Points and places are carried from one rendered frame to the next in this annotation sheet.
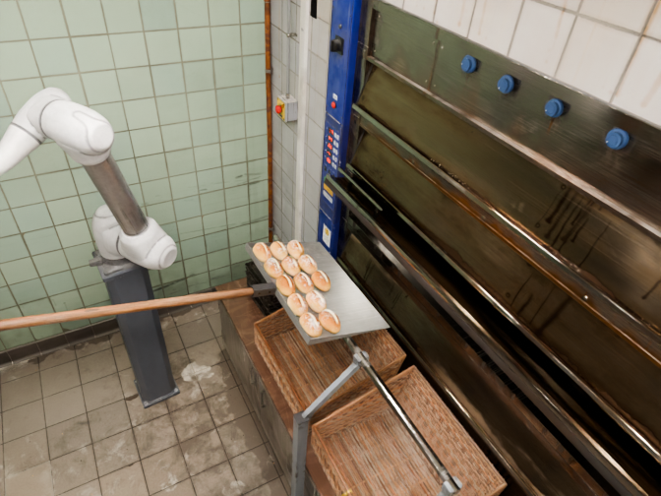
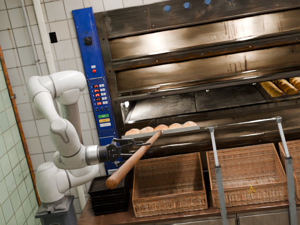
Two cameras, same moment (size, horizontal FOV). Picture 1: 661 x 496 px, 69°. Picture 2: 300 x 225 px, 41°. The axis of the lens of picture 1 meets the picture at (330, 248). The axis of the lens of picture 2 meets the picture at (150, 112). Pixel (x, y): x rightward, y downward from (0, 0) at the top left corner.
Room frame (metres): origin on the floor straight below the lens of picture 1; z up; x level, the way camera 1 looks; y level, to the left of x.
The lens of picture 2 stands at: (-0.40, 2.32, 2.11)
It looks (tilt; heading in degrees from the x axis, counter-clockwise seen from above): 15 degrees down; 309
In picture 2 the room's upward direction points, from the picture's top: 10 degrees counter-clockwise
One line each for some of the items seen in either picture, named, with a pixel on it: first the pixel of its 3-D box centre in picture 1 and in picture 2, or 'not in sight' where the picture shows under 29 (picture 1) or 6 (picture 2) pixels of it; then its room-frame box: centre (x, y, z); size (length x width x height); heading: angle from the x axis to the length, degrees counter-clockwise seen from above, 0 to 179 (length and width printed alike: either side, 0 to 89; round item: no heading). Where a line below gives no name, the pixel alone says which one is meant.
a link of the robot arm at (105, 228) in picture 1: (114, 229); (50, 180); (1.59, 0.93, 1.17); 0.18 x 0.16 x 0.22; 64
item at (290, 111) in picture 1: (287, 107); not in sight; (2.31, 0.28, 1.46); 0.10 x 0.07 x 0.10; 32
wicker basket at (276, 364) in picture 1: (325, 348); (168, 183); (1.41, -0.02, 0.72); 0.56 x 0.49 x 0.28; 33
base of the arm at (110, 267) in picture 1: (115, 254); (53, 202); (1.58, 0.95, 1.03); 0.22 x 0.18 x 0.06; 126
